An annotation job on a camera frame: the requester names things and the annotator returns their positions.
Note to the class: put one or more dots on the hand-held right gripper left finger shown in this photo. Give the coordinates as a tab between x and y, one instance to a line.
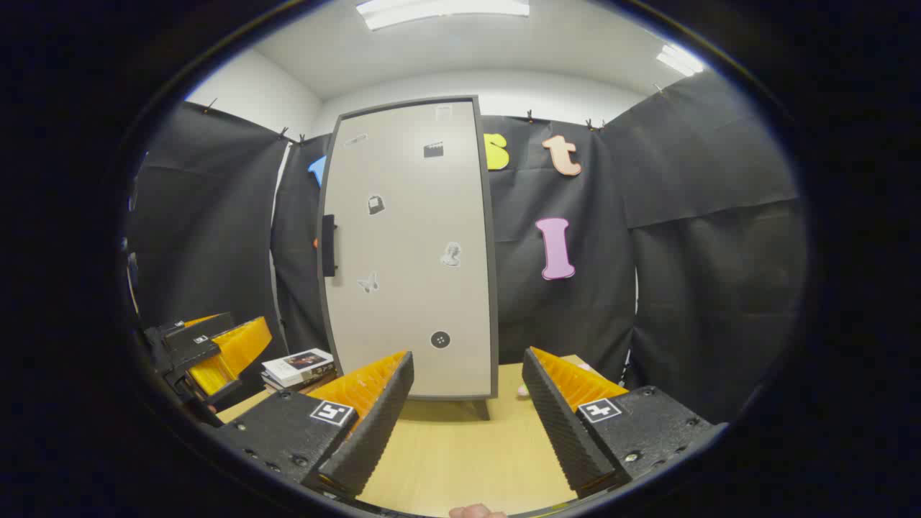
374	432

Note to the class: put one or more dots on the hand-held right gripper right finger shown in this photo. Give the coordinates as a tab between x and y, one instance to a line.
561	424

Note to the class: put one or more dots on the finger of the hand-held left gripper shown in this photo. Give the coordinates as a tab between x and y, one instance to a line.
234	349
214	327

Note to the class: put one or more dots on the dark grey cabinet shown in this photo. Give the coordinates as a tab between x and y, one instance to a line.
492	288

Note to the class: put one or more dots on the grey cabinet door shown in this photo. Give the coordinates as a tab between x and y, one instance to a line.
410	216

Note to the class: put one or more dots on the pink and green plush toy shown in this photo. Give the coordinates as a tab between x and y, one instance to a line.
524	391

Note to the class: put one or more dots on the white book with photo cover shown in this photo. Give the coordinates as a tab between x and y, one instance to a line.
288	368

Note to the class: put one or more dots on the dark thin book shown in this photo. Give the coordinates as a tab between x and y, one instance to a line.
320	381

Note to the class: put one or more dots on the black backdrop cloth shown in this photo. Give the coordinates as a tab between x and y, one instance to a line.
683	252

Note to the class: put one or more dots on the small ceiling light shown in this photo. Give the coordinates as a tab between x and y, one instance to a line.
680	60

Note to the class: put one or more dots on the long ceiling light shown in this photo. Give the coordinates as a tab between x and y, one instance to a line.
439	11

